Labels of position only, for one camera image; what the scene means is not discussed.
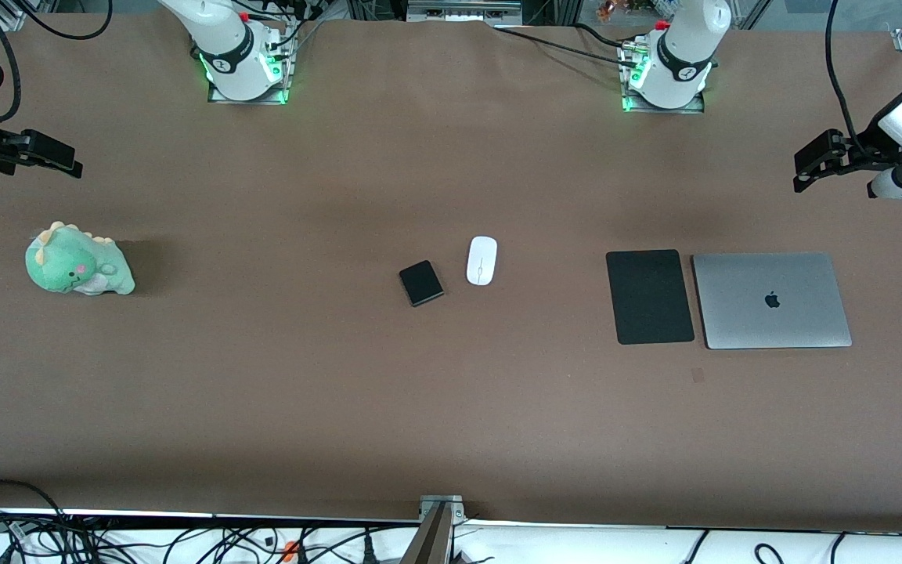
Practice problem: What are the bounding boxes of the white computer mouse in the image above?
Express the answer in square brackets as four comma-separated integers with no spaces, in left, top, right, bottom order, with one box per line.
[466,236,499,287]

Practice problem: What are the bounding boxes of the black phone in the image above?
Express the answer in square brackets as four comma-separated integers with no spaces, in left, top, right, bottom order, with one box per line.
[399,260,446,308]

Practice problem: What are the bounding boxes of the black mouse pad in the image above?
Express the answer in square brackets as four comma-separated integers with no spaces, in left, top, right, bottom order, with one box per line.
[605,249,696,345]

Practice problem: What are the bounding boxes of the green dinosaur plush toy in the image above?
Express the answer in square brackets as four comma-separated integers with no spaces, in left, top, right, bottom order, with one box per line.
[25,222,136,296]

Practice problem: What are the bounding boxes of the silver closed laptop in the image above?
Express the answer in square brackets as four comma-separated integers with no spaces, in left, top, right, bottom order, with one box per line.
[691,251,853,350]

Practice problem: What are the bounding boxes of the black hanging cable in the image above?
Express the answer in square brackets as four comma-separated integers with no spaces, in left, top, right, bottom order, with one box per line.
[824,0,868,155]

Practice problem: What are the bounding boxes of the black looping cable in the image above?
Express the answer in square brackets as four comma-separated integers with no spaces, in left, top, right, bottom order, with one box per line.
[24,0,114,42]

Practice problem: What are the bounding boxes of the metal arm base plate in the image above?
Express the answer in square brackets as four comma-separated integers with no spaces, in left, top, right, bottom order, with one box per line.
[619,43,707,115]
[207,47,295,105]

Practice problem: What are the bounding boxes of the black cable on table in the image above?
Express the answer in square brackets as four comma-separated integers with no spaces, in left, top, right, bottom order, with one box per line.
[490,22,638,65]

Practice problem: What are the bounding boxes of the black cable bundle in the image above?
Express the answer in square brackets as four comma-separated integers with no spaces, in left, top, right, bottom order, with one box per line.
[0,479,420,564]

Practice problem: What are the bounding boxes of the aluminium frame rail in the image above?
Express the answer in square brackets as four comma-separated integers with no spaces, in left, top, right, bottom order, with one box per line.
[406,0,524,22]

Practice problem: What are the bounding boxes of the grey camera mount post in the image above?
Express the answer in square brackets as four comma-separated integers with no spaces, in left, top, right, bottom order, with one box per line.
[400,494,468,564]

